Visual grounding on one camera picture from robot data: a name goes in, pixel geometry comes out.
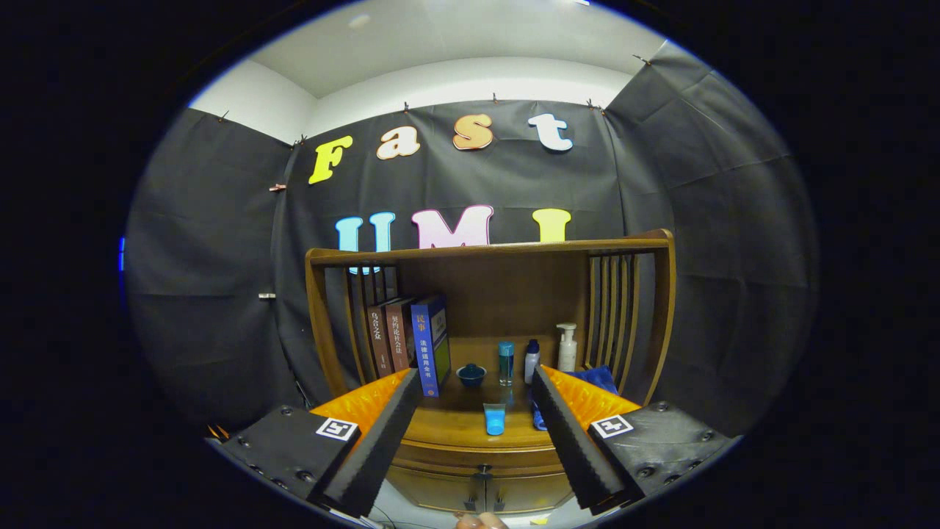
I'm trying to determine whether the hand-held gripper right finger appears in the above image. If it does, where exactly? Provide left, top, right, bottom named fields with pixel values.
left=531, top=365, right=739, bottom=515

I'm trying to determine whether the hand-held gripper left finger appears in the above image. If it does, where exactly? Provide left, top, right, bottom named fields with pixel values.
left=220, top=367, right=423, bottom=519

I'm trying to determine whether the wooden drawer with black knob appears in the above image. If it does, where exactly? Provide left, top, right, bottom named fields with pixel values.
left=393, top=439, right=566, bottom=480

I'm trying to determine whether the wooden cabinet door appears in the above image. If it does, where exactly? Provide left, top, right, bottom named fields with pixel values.
left=386, top=467, right=482, bottom=514
left=485, top=474, right=575, bottom=514

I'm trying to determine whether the wooden countertop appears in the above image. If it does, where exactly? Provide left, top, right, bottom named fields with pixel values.
left=402, top=375, right=559, bottom=449

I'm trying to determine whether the wooden cabinet with shelf hutch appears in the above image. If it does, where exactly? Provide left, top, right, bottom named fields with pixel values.
left=305, top=229, right=676, bottom=515

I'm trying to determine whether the folded blue towel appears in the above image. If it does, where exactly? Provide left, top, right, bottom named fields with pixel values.
left=530, top=365, right=619, bottom=431

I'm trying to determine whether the white pump bottle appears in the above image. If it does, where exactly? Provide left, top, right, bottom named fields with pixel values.
left=556, top=323, right=578, bottom=373

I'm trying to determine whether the dark brown book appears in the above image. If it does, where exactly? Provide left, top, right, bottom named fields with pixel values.
left=367, top=305, right=394, bottom=379

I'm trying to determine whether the thick blue book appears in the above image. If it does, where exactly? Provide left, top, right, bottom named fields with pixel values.
left=411, top=295, right=452, bottom=398

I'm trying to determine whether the reddish brown book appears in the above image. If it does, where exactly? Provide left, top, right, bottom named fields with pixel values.
left=385, top=298, right=416, bottom=372

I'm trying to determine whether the black backdrop cloth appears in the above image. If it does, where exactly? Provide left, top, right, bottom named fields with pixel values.
left=125, top=40, right=820, bottom=442

